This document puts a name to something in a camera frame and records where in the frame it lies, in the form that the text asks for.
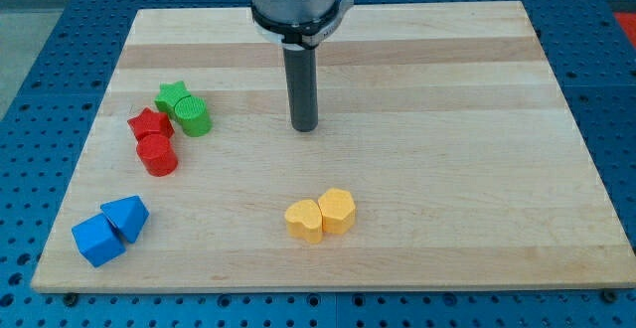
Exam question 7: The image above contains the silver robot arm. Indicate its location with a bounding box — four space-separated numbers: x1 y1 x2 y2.
250 0 355 51

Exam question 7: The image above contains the yellow hexagon block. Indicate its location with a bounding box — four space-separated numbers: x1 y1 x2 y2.
318 188 356 235

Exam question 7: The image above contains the yellow heart block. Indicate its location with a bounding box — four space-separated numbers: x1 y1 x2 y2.
284 199 323 244

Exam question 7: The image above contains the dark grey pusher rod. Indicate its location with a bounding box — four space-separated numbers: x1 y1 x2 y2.
283 49 318 132

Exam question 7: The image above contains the wooden board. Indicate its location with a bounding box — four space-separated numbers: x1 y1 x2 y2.
32 1 635 293

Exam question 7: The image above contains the green cylinder block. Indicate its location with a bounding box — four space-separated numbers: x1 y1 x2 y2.
175 96 212 137

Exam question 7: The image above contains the green star block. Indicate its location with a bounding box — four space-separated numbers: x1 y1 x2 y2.
154 81 191 119

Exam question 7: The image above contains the red cylinder block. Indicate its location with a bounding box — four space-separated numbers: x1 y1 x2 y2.
136 134 178 177

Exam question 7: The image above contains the red star block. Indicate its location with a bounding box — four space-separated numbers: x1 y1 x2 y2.
127 107 174 141

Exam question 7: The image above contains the blue triangle block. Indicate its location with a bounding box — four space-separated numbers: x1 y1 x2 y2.
100 196 149 244

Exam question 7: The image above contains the blue cube block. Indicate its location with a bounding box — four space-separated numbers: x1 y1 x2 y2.
72 214 125 267

